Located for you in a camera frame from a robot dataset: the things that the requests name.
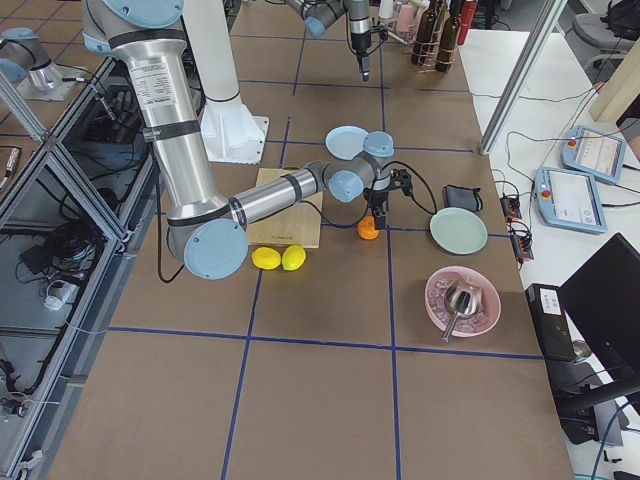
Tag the dark wine bottle middle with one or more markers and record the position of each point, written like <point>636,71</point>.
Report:
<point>448,37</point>

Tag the copper wire bottle rack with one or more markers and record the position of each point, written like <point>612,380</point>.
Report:
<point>433,45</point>

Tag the black monitor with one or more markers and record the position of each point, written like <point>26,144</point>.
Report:
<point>602,300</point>

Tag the pink cup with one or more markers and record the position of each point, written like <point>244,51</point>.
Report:
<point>405,18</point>

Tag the metal ice scoop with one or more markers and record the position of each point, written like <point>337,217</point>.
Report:
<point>462,300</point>

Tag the dark wine bottle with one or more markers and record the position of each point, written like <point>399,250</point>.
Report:
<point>448,37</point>
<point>424,33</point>

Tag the bamboo cutting board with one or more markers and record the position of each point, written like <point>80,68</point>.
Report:
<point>295,225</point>

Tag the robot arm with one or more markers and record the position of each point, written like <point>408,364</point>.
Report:
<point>179,59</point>
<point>319,16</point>

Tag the dark wine bottle upper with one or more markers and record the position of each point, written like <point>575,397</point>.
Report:
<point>424,33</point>

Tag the black computer box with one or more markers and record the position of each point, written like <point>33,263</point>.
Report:
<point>551,326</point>

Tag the orange mandarin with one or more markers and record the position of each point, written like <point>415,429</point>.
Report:
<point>366,228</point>

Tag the aluminium frame post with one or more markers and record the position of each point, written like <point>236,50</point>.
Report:
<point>532,48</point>

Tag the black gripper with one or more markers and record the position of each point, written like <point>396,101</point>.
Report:
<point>376,197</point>
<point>358,43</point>

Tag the dark grey folded cloth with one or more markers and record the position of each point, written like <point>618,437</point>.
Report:
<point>463,197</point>

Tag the teach pendant far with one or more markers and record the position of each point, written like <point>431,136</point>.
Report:
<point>594,152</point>

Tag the light blue plate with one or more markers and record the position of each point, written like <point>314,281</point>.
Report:
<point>345,142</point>

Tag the teach pendant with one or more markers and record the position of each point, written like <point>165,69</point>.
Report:
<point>569,199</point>
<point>594,152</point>

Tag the yellow lemon near board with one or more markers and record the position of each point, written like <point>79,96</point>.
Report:
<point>293,257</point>

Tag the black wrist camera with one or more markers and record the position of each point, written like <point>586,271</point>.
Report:
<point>402,180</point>

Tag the white central pillar base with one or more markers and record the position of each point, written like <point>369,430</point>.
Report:
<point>230,132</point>

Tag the teach pendant near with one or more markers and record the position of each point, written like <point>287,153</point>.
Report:
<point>569,199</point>

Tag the clear ice cubes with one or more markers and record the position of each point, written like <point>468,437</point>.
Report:
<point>440,298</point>

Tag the yellow lemon outer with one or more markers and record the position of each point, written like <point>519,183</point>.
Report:
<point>266,258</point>

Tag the red cylinder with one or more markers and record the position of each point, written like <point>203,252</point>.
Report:
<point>466,20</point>

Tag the light green plate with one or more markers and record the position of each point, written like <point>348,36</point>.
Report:
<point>458,231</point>

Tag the pink bowl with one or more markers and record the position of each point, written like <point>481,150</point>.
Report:
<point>491,298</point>

